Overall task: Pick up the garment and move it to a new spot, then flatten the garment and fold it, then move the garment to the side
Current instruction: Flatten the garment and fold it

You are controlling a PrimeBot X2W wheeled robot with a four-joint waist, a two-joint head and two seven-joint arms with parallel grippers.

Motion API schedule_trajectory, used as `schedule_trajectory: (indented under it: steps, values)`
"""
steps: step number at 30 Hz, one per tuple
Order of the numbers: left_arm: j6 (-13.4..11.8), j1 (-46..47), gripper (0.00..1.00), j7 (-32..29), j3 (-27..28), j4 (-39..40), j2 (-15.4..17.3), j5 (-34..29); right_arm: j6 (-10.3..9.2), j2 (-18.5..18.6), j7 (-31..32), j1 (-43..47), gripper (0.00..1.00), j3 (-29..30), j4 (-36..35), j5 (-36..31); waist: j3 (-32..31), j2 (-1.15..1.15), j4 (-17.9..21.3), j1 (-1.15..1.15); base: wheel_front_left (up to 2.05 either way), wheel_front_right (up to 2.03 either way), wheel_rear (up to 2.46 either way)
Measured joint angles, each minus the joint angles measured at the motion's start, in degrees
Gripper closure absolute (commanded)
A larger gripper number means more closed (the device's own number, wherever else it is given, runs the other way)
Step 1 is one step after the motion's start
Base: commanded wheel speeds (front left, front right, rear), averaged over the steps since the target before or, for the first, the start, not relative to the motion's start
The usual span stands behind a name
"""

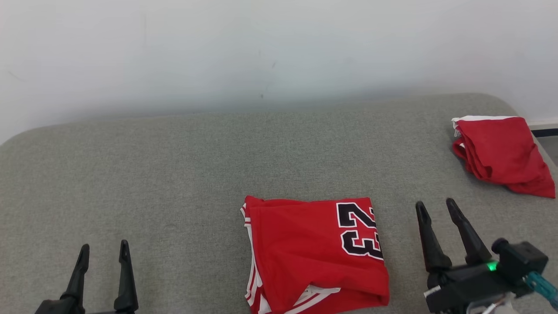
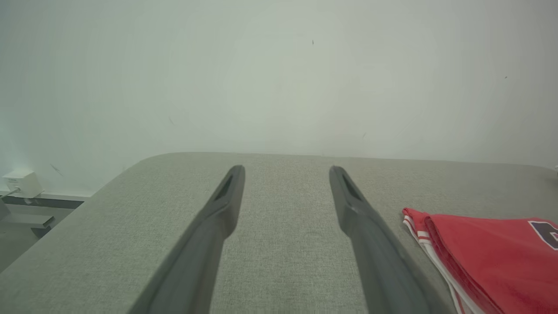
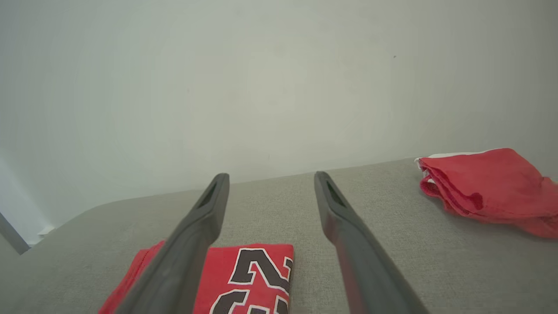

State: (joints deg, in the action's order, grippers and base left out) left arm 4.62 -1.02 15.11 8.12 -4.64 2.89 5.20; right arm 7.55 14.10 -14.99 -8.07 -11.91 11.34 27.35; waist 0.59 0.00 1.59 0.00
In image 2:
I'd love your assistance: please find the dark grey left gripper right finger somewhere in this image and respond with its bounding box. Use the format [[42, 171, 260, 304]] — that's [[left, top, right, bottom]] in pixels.
[[329, 165, 449, 314]]

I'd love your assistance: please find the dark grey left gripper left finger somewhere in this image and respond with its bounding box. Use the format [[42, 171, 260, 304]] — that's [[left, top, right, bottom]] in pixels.
[[127, 165, 246, 314]]

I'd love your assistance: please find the red and white basketball jersey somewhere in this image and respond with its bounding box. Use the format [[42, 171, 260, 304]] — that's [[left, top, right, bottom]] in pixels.
[[402, 207, 558, 314]]

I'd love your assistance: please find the dark wall baseboard strip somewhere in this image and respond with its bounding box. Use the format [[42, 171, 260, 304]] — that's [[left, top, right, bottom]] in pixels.
[[0, 191, 94, 210]]

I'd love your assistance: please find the white wall socket box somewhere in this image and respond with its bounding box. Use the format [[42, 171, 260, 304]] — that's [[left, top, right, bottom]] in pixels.
[[2, 170, 43, 199]]

